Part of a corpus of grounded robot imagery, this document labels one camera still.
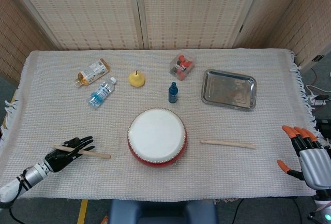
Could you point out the black-fingered left robot hand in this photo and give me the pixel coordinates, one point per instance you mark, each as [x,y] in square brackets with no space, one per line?
[58,160]

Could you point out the orange-tipped right robot hand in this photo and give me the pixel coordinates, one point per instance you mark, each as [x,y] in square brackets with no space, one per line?
[315,168]

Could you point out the wooden drumstick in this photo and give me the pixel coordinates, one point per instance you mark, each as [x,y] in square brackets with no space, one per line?
[101,155]
[227,143]

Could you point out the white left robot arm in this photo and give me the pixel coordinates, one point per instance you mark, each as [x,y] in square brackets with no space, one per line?
[33,176]

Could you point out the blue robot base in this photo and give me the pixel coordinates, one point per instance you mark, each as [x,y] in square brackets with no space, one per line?
[155,213]

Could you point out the red drum with white skin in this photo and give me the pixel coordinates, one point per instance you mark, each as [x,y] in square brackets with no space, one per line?
[156,133]

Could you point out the beige woven tablecloth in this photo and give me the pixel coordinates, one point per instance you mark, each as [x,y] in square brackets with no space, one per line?
[64,120]

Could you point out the black box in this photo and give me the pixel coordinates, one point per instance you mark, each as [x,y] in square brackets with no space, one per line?
[324,125]

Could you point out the white power strip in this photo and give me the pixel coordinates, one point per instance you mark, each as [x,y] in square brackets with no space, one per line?
[319,102]

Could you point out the small orange object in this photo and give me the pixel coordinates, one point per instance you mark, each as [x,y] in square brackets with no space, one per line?
[105,220]

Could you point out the clear water bottle blue label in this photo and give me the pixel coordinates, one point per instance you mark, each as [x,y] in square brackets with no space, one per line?
[101,92]

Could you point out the amber tea bottle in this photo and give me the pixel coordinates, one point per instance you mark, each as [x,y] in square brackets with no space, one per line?
[93,72]

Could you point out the yellow pear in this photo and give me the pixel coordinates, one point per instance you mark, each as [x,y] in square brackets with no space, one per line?
[136,80]

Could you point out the rectangular metal tray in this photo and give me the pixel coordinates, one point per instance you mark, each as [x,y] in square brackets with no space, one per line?
[227,90]

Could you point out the woven folding screen panel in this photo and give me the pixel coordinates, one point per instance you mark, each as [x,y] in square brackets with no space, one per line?
[194,12]
[82,12]
[310,27]
[18,40]
[269,14]

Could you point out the blue spray bottle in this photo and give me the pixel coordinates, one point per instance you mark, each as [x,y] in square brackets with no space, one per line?
[173,95]

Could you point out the clear box with red items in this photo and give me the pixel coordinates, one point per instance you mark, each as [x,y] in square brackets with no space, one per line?
[182,66]

